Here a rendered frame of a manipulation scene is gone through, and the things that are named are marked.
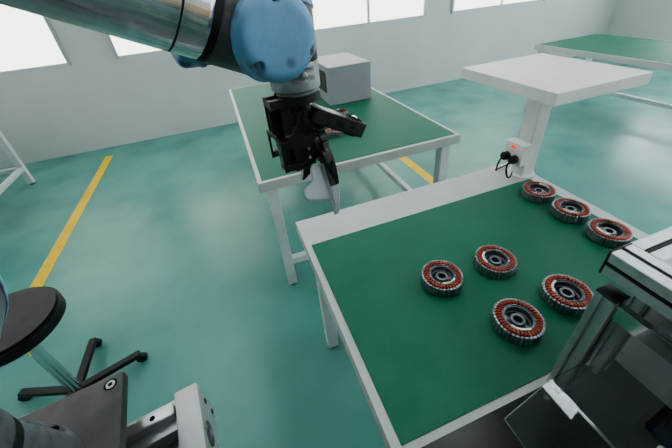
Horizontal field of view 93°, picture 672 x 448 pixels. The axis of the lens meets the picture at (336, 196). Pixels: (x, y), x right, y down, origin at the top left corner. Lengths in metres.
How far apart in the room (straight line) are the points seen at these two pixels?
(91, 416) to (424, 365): 0.61
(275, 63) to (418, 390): 0.70
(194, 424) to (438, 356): 0.53
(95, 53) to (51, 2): 4.36
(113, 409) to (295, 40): 0.52
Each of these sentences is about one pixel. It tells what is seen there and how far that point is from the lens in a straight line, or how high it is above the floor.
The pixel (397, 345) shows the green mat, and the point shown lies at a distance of 0.86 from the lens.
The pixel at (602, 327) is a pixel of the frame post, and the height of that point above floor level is 0.99.
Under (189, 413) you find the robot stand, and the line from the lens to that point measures 0.59.
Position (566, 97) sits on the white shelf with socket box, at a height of 1.19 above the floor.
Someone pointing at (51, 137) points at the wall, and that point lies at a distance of 5.06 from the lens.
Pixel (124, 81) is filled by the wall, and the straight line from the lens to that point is 4.65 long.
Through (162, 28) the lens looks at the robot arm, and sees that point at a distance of 0.29.
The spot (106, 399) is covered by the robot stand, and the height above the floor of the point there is 1.04.
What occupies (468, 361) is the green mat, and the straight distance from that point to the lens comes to 0.87.
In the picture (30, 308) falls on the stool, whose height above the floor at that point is 0.56.
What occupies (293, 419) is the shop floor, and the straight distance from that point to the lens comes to 1.62.
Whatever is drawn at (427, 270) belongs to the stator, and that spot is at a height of 0.79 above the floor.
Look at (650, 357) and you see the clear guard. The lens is 0.59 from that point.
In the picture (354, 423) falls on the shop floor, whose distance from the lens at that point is 1.59.
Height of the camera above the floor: 1.48
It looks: 34 degrees down
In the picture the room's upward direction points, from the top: 6 degrees counter-clockwise
